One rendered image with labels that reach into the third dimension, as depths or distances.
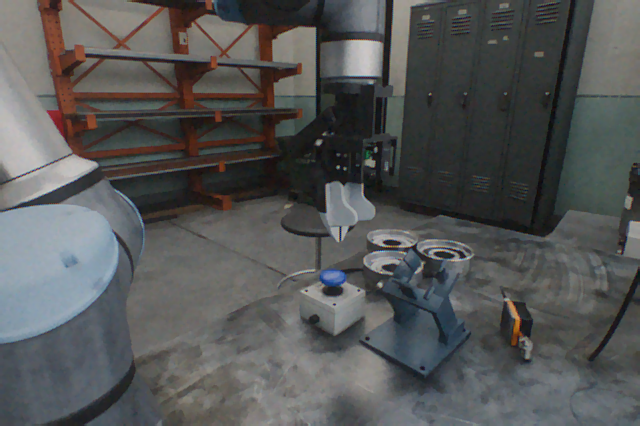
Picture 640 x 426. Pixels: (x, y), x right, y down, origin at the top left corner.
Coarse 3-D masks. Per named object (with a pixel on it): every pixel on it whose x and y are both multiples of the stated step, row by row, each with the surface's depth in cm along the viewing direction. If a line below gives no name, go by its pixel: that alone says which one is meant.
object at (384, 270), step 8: (368, 256) 71; (376, 256) 73; (384, 256) 73; (392, 256) 73; (400, 256) 73; (368, 264) 70; (384, 264) 70; (392, 264) 71; (368, 272) 66; (376, 272) 65; (384, 272) 64; (392, 272) 67; (416, 272) 64; (368, 280) 67; (376, 280) 65; (384, 280) 64; (416, 280) 65
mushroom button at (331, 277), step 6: (330, 270) 57; (336, 270) 57; (324, 276) 56; (330, 276) 55; (336, 276) 55; (342, 276) 56; (324, 282) 55; (330, 282) 55; (336, 282) 55; (342, 282) 55; (330, 288) 57; (336, 288) 57
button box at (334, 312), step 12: (312, 288) 58; (324, 288) 57; (348, 288) 58; (312, 300) 56; (324, 300) 55; (336, 300) 55; (348, 300) 55; (360, 300) 57; (312, 312) 56; (324, 312) 54; (336, 312) 53; (348, 312) 55; (360, 312) 58; (312, 324) 55; (324, 324) 55; (336, 324) 54; (348, 324) 56
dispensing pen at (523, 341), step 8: (504, 296) 60; (520, 304) 54; (520, 312) 52; (528, 312) 52; (520, 320) 51; (528, 320) 51; (520, 328) 51; (528, 328) 51; (520, 336) 50; (528, 336) 51; (520, 344) 49; (528, 344) 48; (528, 352) 48
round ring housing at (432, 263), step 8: (424, 240) 78; (432, 240) 79; (440, 240) 79; (448, 240) 78; (416, 248) 74; (424, 248) 77; (456, 248) 77; (464, 248) 76; (424, 256) 72; (432, 256) 73; (440, 256) 77; (448, 256) 76; (456, 256) 73; (472, 256) 71; (424, 264) 72; (432, 264) 71; (440, 264) 70; (448, 264) 69; (456, 264) 69; (464, 264) 70; (472, 264) 72; (432, 272) 72; (464, 272) 71
